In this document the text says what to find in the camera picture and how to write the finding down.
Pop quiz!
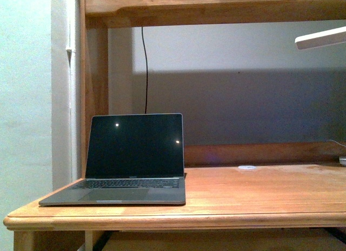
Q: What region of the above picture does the grey open laptop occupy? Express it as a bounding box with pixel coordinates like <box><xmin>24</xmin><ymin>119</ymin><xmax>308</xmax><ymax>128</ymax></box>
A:
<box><xmin>39</xmin><ymin>113</ymin><xmax>186</xmax><ymax>207</ymax></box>

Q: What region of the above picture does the white round desk grommet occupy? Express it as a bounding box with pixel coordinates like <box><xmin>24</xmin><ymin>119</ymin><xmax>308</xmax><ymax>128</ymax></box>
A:
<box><xmin>238</xmin><ymin>165</ymin><xmax>256</xmax><ymax>170</ymax></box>

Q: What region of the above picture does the wooden desk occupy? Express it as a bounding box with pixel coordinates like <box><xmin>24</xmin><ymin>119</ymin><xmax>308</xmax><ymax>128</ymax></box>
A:
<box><xmin>3</xmin><ymin>0</ymin><xmax>345</xmax><ymax>250</ymax></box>

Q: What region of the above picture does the white lamp base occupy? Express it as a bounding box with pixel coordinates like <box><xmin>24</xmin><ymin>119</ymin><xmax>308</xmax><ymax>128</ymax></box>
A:
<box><xmin>338</xmin><ymin>156</ymin><xmax>346</xmax><ymax>167</ymax></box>

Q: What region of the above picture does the wooden keyboard tray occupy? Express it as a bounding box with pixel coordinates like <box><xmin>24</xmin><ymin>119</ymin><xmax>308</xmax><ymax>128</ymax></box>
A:
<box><xmin>103</xmin><ymin>229</ymin><xmax>345</xmax><ymax>250</ymax></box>

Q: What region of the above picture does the white desk lamp head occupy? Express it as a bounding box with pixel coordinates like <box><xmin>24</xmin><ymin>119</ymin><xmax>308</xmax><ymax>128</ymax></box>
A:
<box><xmin>295</xmin><ymin>27</ymin><xmax>345</xmax><ymax>50</ymax></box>

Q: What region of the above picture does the black cable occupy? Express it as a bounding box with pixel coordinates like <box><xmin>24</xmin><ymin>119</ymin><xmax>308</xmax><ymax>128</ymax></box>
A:
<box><xmin>141</xmin><ymin>26</ymin><xmax>149</xmax><ymax>115</ymax></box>

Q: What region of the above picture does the white wall conduit pipe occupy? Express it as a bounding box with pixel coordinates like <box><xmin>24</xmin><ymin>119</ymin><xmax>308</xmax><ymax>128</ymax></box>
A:
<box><xmin>66</xmin><ymin>0</ymin><xmax>80</xmax><ymax>181</ymax></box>

